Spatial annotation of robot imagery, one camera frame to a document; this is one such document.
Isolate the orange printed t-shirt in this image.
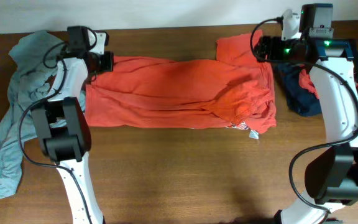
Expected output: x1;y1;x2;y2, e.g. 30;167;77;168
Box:
85;30;277;134

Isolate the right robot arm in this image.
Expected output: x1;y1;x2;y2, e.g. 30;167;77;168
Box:
252;3;358;223

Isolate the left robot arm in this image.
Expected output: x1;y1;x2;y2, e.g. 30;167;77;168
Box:
26;26;113;224

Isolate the red folded garment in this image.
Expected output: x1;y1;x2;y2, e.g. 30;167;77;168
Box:
298;68;351;100

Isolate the grey t-shirt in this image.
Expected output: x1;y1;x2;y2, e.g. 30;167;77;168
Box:
0;30;88;205

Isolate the navy folded garment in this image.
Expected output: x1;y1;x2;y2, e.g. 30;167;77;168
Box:
273;42;358;116

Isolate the left black cable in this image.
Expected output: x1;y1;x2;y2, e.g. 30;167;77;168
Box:
17;26;110;224

